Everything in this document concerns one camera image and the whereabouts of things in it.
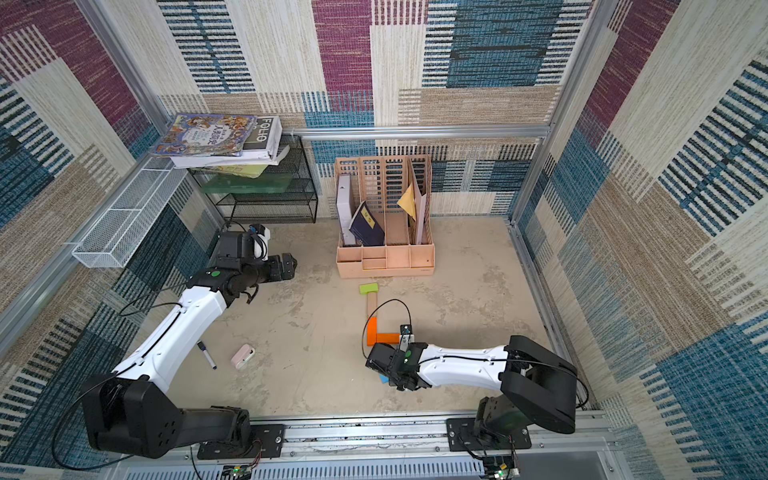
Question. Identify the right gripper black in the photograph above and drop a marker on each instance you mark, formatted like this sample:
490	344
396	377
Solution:
377	361

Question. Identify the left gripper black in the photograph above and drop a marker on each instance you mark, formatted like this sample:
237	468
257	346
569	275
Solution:
288	268

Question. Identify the orange block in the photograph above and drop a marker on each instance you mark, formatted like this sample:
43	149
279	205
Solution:
371	332
388	338

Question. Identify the natural wood building block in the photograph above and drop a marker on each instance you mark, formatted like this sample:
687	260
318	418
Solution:
371	303

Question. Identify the green building block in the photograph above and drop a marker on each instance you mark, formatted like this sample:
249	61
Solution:
368	288

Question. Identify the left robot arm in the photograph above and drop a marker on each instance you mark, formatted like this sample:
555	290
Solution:
128	412

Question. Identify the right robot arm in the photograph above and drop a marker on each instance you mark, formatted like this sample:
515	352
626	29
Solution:
534	386

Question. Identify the green folder on shelf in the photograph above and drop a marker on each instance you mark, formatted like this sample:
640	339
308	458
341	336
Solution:
265	184

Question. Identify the white binder in organizer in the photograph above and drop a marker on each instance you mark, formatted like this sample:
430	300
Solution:
344	209

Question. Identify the dark navy notebook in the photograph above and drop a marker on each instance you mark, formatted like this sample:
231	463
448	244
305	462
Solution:
365	228

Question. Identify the pink eraser box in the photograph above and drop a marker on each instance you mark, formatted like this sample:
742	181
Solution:
242	356

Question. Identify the black marker pen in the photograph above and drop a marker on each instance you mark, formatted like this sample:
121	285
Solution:
202	347

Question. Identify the black and white Folio book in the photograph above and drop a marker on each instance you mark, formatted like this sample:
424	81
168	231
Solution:
260	148

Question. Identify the peach desk file organizer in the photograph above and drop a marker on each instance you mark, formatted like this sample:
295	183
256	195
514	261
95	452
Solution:
381	181

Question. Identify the yellow paper envelope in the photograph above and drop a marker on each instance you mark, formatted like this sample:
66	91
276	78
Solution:
407	202

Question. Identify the pink folder in organizer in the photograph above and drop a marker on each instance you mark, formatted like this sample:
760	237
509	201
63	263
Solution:
421	180

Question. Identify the colourful illustrated book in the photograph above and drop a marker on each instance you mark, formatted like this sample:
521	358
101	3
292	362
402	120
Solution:
199	135

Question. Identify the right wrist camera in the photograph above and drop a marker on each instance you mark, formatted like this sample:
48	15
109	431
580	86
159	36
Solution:
406	336

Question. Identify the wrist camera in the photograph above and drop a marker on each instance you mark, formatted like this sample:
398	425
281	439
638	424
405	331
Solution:
260	235
406	336

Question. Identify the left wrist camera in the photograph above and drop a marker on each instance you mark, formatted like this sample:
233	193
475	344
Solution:
260	235

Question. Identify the black wire shelf rack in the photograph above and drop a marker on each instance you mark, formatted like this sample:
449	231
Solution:
298	204

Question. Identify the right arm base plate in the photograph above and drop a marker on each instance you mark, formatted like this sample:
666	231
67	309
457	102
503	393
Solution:
466	434

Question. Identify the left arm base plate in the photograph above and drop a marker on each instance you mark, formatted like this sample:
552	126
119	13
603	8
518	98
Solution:
262	440

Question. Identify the white wire mesh basket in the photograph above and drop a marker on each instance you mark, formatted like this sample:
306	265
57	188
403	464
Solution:
116	235

